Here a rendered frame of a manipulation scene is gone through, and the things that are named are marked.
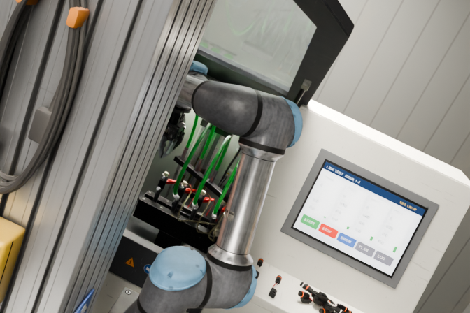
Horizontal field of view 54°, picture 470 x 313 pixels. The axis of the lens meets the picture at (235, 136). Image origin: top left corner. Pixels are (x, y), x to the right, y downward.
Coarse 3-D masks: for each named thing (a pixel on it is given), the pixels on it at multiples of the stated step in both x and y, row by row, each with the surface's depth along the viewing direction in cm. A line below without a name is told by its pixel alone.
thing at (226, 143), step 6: (228, 138) 168; (222, 144) 164; (228, 144) 178; (216, 156) 161; (222, 156) 182; (210, 168) 159; (216, 168) 184; (216, 174) 185; (204, 180) 158; (210, 180) 186; (198, 192) 159; (192, 204) 165
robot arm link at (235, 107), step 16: (192, 80) 115; (208, 80) 108; (192, 96) 107; (208, 96) 103; (224, 96) 101; (240, 96) 101; (256, 96) 103; (208, 112) 103; (224, 112) 101; (240, 112) 100; (256, 112) 102; (224, 128) 104; (240, 128) 102
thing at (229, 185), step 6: (234, 168) 162; (234, 174) 161; (228, 180) 159; (228, 186) 159; (222, 192) 158; (228, 192) 181; (222, 198) 158; (216, 204) 159; (216, 210) 160; (216, 216) 168
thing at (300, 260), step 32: (320, 128) 169; (352, 128) 172; (288, 160) 171; (352, 160) 168; (384, 160) 167; (416, 160) 167; (288, 192) 171; (416, 192) 166; (448, 192) 165; (448, 224) 166; (256, 256) 173; (288, 256) 172; (320, 256) 171; (416, 256) 167; (320, 288) 171; (352, 288) 170; (384, 288) 169; (416, 288) 168
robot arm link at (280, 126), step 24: (264, 96) 105; (264, 120) 103; (288, 120) 106; (240, 144) 109; (264, 144) 105; (288, 144) 111; (240, 168) 109; (264, 168) 108; (240, 192) 108; (264, 192) 110; (240, 216) 108; (240, 240) 109; (216, 264) 108; (240, 264) 108; (216, 288) 106; (240, 288) 110
